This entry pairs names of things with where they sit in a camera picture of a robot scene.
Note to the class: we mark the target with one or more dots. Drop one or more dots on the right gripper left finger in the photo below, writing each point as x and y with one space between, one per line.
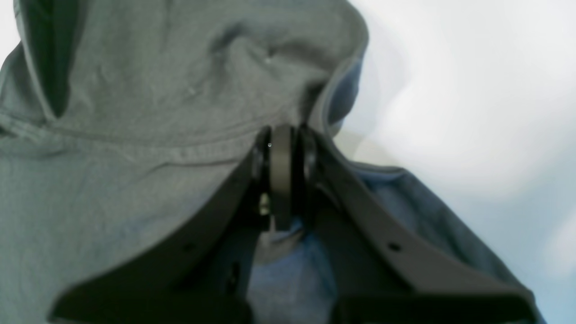
200 273

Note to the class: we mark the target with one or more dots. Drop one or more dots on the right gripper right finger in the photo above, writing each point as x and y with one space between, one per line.
385 274

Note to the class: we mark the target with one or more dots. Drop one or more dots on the grey T-shirt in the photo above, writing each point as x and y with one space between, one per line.
121 118

